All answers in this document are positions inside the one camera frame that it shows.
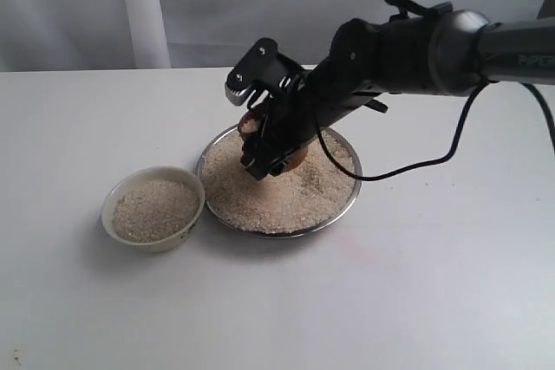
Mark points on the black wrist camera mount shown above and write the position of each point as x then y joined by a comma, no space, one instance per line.
262,69

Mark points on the white ceramic rice bowl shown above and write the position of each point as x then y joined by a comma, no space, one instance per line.
154,209

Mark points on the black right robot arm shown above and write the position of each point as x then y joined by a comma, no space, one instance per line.
455,53

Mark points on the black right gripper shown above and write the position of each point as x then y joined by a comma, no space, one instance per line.
310,106

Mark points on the brown wooden cup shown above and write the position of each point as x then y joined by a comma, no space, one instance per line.
262,152

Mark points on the round metal rice tray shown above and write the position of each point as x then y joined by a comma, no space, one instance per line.
310,197

